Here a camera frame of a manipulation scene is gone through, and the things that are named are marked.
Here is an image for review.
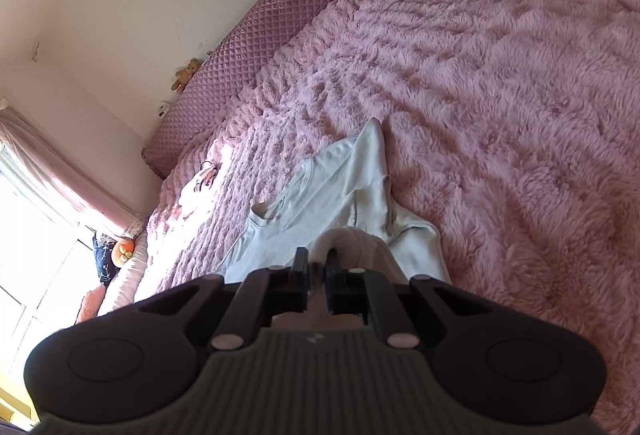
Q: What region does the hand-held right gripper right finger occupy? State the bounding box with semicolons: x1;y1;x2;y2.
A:
325;248;493;351

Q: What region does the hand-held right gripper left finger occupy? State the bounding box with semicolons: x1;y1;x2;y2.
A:
139;247;308;351

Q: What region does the white printed sweatshirt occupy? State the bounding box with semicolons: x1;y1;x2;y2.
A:
212;117;453;316

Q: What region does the pale pink garment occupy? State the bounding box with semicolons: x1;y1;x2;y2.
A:
176;160;227;218

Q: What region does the small grey pink cloth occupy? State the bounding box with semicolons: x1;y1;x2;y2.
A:
199;159;222;192

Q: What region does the orange plush toy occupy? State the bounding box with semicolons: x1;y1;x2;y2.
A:
111;239;136;267

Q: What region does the navy patterned pillow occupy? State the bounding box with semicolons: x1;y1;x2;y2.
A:
92;232;121;286

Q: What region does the peach cushion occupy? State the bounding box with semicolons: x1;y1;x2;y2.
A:
75;287;108;323

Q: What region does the pink quilted headboard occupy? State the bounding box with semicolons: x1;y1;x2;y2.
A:
141;0;349;179

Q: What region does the pink fluffy blanket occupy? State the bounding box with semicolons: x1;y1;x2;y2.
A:
97;0;640;435

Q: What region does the brown teddy bear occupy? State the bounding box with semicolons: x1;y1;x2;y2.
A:
171;59;202;94

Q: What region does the pink lace-trimmed curtain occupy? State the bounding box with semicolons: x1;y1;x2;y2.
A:
0;107;143;238

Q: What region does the window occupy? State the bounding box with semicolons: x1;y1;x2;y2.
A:
0;135;101;421

